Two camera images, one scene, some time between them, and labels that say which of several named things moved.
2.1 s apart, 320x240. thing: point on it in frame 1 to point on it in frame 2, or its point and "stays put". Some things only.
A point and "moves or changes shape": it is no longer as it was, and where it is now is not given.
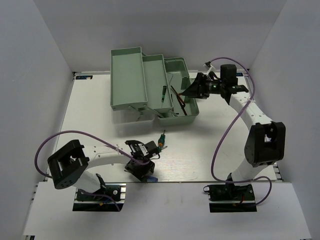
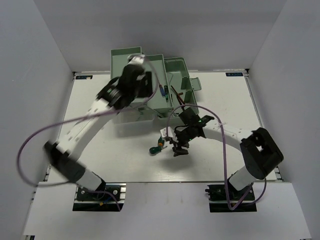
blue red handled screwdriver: (151, 179) to (162, 90)
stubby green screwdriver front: (159, 148) stays put
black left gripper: (140, 173) to (147, 90)
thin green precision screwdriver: (164, 88) moves or changes shape
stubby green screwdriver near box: (161, 140) stays put
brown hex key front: (177, 96) stays put
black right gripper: (196, 91) to (177, 149)
